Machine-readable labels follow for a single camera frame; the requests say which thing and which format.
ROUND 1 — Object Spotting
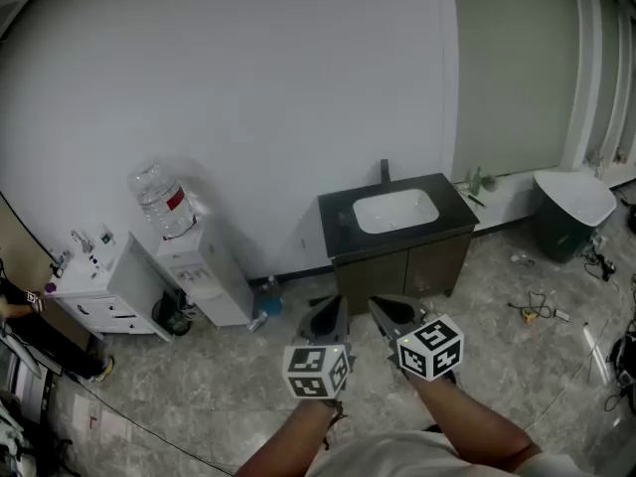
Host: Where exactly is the large clear water jug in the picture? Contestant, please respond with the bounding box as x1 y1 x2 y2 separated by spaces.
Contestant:
127 159 198 240

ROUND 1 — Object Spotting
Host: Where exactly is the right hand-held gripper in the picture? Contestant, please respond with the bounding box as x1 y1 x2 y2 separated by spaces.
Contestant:
368 294 466 383

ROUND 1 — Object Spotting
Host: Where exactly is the white sink basin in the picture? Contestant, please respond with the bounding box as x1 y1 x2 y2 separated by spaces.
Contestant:
352 188 440 236

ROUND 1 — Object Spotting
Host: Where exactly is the white window frame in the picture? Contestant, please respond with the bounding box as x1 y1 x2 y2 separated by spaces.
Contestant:
560 0 636 188

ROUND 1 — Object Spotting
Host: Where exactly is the black top vanity cabinet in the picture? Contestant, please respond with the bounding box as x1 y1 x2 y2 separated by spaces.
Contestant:
316 171 481 317

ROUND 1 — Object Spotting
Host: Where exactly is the person's white shirt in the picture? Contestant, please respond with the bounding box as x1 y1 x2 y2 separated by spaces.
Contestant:
302 428 636 477

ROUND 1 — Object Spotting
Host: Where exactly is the wrist bracelet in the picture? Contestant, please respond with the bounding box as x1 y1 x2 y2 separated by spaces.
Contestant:
321 398 349 449

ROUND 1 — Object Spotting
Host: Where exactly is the dark bin with white lid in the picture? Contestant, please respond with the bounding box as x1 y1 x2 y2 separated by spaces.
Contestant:
532 168 618 263

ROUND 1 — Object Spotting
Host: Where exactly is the person's left forearm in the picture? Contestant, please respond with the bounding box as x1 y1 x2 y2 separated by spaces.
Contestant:
235 397 350 477

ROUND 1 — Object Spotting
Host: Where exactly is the black equipment pile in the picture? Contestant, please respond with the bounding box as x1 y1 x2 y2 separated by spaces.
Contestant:
603 333 636 414

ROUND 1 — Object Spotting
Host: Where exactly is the chrome faucet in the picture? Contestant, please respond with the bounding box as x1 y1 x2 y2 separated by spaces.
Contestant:
70 230 95 255

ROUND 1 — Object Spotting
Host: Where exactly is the black mesh waste basket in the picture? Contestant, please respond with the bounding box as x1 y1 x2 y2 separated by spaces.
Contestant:
151 289 195 338

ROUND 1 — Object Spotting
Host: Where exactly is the blue liquid bottle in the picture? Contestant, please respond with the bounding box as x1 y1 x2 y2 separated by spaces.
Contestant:
256 275 285 318

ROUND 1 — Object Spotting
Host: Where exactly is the person's right forearm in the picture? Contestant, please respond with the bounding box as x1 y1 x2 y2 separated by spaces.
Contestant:
405 371 544 466

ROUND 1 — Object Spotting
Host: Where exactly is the white drawer cabinet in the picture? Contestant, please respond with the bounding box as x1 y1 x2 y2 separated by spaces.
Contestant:
45 231 174 342

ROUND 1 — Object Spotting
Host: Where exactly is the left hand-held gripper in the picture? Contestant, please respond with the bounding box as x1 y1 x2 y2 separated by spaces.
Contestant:
282 294 355 400

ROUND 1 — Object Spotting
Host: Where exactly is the white tube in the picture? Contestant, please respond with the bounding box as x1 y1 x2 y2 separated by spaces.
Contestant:
582 322 612 386

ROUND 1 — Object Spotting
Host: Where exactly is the long black floor cable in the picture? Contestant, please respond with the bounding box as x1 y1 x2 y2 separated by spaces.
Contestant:
64 373 238 476

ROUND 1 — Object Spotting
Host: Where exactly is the white water dispenser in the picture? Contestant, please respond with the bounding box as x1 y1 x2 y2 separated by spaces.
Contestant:
156 216 255 327

